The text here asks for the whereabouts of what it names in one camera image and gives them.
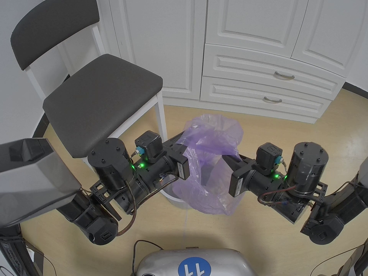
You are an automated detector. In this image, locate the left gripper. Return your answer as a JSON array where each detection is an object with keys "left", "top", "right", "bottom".
[{"left": 137, "top": 132, "right": 191, "bottom": 203}]

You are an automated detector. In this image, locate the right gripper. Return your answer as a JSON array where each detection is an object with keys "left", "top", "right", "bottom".
[{"left": 221, "top": 153, "right": 288, "bottom": 198}]

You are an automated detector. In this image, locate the purple plastic bag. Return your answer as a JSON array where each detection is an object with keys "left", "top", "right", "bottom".
[{"left": 172, "top": 114, "right": 244, "bottom": 216}]

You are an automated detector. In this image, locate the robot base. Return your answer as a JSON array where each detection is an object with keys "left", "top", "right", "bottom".
[{"left": 135, "top": 246, "right": 256, "bottom": 276}]

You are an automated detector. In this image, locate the white trash bin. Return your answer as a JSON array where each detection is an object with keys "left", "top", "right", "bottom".
[{"left": 159, "top": 183, "right": 190, "bottom": 210}]

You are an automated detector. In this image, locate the grey and white chair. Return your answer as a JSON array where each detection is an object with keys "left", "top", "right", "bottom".
[{"left": 10, "top": 0, "right": 168, "bottom": 169}]

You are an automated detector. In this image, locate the white wardrobe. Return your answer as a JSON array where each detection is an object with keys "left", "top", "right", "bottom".
[{"left": 96, "top": 0, "right": 368, "bottom": 124}]

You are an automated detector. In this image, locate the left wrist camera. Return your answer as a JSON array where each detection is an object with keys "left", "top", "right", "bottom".
[{"left": 135, "top": 131, "right": 167, "bottom": 164}]

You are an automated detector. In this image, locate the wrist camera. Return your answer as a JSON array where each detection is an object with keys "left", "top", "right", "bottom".
[
  {"left": 256, "top": 143, "right": 283, "bottom": 173},
  {"left": 135, "top": 131, "right": 167, "bottom": 164}
]

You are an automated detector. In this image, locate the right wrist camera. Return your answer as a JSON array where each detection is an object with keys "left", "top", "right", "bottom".
[{"left": 256, "top": 143, "right": 283, "bottom": 173}]

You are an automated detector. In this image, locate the black cable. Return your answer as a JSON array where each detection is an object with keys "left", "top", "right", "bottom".
[{"left": 132, "top": 240, "right": 164, "bottom": 276}]

